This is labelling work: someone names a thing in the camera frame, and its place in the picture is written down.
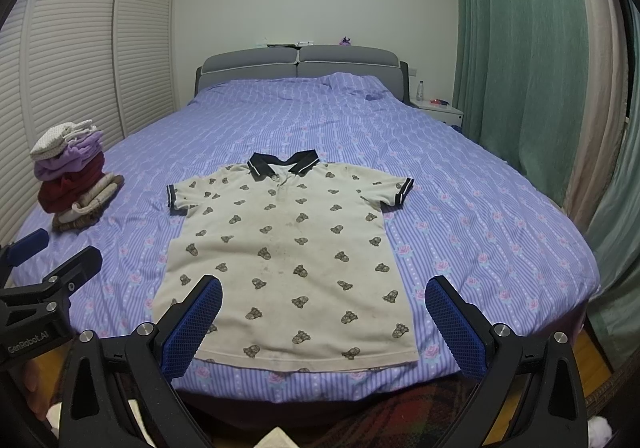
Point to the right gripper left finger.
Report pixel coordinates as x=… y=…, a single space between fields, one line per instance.
x=182 y=328

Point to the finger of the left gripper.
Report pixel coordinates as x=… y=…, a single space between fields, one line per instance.
x=75 y=268
x=24 y=249

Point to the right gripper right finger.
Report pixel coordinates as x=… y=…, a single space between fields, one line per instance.
x=463 y=327

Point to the white bear print polo shirt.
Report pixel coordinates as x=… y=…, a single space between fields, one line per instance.
x=309 y=280

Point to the dark red folded garment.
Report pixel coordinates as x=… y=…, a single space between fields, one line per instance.
x=59 y=194

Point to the white knitted garment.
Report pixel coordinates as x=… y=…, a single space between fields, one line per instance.
x=56 y=138

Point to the lavender folded garment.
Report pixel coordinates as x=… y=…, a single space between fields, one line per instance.
x=74 y=157

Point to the purple floral bed cover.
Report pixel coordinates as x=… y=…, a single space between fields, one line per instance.
x=468 y=217

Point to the white louvered wardrobe doors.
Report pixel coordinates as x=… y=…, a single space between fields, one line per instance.
x=70 y=60

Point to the white bedside table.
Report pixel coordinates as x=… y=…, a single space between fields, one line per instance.
x=445 y=114

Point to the red item on nightstand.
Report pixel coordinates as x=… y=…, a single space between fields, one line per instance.
x=438 y=101

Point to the clear plastic bottle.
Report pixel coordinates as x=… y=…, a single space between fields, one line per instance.
x=420 y=91

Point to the grey upholstered headboard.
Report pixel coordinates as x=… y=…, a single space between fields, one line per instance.
x=310 y=61

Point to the green curtain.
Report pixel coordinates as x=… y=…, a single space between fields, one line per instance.
x=521 y=80

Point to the beige sheer curtain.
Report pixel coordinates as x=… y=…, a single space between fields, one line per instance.
x=604 y=111

